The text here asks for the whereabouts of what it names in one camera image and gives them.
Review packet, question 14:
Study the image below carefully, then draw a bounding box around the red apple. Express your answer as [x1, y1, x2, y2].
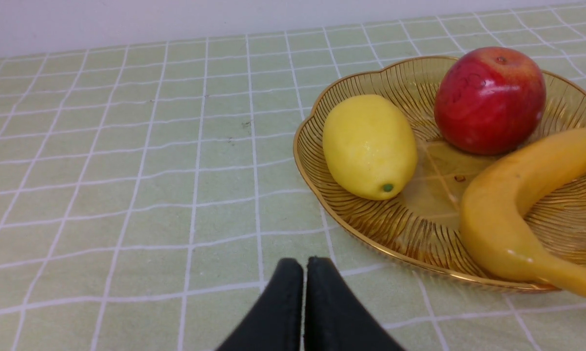
[434, 46, 547, 156]

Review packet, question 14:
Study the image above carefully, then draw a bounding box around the yellow banana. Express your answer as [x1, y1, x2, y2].
[459, 128, 586, 298]

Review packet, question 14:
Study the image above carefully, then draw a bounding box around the green checkered tablecloth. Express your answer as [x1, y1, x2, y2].
[0, 2, 586, 351]

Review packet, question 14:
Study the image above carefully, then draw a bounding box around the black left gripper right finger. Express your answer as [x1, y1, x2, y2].
[304, 257, 404, 351]

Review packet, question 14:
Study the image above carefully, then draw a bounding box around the yellow lemon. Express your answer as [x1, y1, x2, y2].
[322, 94, 418, 201]

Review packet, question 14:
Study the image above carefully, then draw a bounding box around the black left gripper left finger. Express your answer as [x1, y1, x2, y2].
[217, 258, 304, 351]

